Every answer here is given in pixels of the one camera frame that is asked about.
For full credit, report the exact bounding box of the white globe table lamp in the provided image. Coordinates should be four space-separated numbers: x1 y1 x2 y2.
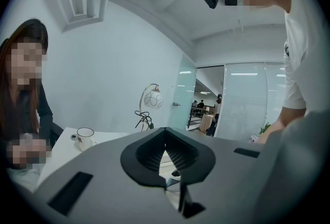
135 83 164 132

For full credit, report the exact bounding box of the person's left forearm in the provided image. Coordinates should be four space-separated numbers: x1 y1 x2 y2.
249 106 307 145

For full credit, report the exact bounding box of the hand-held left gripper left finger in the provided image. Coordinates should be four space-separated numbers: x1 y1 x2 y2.
33 127 185 224

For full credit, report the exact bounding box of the green potted plant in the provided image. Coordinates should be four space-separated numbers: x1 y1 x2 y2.
259 121 272 135

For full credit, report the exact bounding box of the white mug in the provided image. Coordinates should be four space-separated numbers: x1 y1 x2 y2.
70 127 97 152

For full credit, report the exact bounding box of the person's white shirt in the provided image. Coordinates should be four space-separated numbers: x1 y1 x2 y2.
283 0 330 117

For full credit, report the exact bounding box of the white table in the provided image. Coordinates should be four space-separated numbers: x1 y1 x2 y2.
36 126 166 188

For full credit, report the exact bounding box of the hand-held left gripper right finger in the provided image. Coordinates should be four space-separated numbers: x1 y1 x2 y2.
165 127 263 224

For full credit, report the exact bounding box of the beige draped table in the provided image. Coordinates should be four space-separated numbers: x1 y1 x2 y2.
198 114 215 134

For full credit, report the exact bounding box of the frosted glass door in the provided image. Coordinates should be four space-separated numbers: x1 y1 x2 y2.
169 54 198 130

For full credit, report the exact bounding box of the black railing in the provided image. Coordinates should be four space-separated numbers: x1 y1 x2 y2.
186 106 216 131

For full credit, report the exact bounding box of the black lamp cable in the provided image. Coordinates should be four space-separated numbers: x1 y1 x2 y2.
135 111 155 131

